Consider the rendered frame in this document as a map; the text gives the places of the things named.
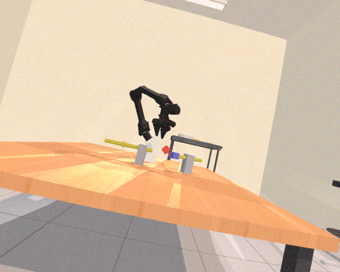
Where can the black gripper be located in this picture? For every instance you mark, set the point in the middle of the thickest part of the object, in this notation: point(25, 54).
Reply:
point(159, 125)

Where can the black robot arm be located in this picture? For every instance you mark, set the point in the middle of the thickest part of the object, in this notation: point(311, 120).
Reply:
point(163, 100)

